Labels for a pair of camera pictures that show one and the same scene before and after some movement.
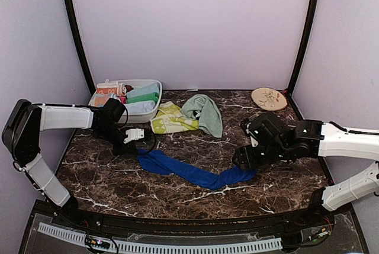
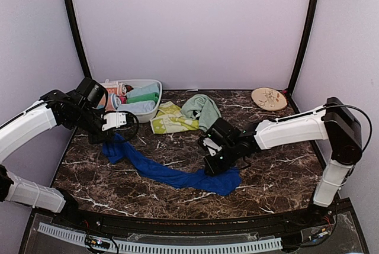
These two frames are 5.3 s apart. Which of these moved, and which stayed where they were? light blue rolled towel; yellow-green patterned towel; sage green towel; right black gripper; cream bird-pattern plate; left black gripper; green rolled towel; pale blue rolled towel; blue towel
Moved: blue towel; right black gripper; left black gripper
Stayed: pale blue rolled towel; sage green towel; light blue rolled towel; green rolled towel; cream bird-pattern plate; yellow-green patterned towel
